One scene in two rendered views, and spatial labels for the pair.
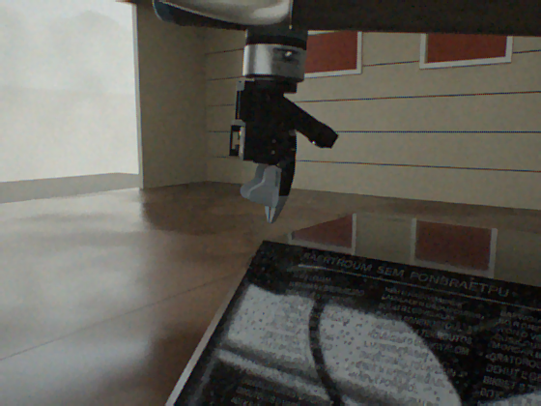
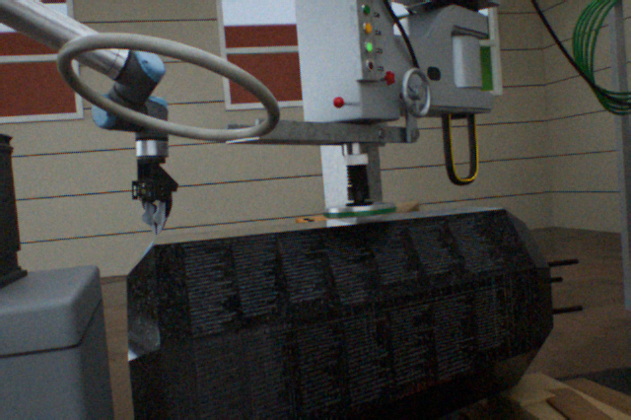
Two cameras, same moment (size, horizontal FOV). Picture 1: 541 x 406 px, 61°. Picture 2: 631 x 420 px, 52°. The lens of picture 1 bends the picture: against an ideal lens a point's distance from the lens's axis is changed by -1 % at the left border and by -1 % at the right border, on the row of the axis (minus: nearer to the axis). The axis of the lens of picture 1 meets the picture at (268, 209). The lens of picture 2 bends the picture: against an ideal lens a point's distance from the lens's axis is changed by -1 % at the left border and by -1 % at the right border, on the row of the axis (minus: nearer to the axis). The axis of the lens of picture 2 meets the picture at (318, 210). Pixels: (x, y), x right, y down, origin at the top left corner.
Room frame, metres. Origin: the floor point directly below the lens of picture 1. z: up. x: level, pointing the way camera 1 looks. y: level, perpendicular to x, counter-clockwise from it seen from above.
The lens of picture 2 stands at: (-0.80, 1.11, 0.97)
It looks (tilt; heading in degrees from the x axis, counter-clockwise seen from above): 3 degrees down; 309
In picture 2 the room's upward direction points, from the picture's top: 5 degrees counter-clockwise
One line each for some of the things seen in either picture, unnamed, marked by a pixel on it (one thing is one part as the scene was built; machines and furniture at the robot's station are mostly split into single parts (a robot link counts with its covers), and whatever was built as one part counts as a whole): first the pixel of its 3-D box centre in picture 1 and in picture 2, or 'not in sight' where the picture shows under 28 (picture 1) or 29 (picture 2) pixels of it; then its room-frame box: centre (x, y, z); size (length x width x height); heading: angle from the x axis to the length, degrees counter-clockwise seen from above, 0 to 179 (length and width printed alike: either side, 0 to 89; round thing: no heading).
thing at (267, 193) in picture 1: (266, 195); (158, 218); (0.68, 0.00, 0.90); 0.06 x 0.03 x 0.09; 112
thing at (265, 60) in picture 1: (274, 67); (153, 151); (0.69, -0.01, 1.08); 0.10 x 0.09 x 0.05; 22
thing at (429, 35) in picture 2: not in sight; (421, 71); (0.31, -0.86, 1.30); 0.74 x 0.23 x 0.49; 89
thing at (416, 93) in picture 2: not in sight; (406, 95); (0.21, -0.59, 1.20); 0.15 x 0.10 x 0.15; 89
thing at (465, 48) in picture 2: not in sight; (455, 66); (0.32, -1.13, 1.34); 0.19 x 0.19 x 0.20
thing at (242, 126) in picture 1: (265, 123); (151, 179); (0.70, 0.01, 1.00); 0.09 x 0.08 x 0.12; 112
